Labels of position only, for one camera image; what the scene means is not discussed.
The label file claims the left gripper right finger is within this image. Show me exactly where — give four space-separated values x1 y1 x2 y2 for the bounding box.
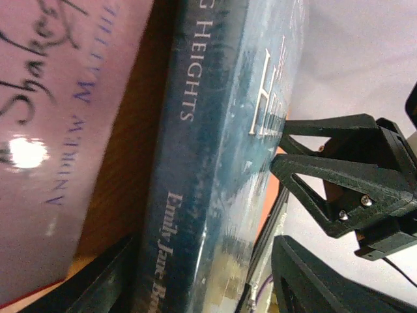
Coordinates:
272 235 416 313

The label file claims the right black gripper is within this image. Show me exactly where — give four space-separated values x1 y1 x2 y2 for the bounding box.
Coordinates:
269 84 417 261

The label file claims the pink shakespeare book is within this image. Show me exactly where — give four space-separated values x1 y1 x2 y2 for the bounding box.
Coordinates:
1 1 152 306

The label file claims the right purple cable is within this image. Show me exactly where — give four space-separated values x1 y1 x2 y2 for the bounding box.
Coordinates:
247 273 274 307

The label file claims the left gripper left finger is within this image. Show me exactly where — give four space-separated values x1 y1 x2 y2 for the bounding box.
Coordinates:
9 236 134 312

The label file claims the dark blue Wuthering Heights book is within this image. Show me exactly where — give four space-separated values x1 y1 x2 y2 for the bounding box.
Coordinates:
132 1 309 312

